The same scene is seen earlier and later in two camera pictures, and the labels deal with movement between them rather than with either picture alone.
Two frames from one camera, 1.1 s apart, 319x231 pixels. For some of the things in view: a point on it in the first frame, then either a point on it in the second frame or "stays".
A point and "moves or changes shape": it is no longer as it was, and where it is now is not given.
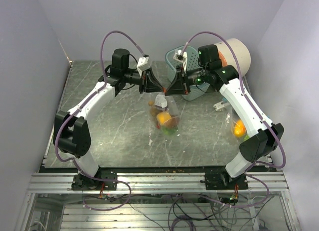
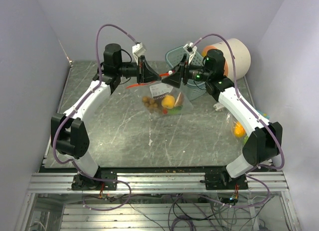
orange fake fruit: [162, 117] to [168, 101]
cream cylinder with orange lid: [241, 53] stays
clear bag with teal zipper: [235, 125] stays
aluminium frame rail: [153, 181] stays
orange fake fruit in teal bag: [239, 129] stays
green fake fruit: [170, 131] to [175, 110]
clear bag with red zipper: [165, 112] moves or changes shape
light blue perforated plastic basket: [193, 62] stays
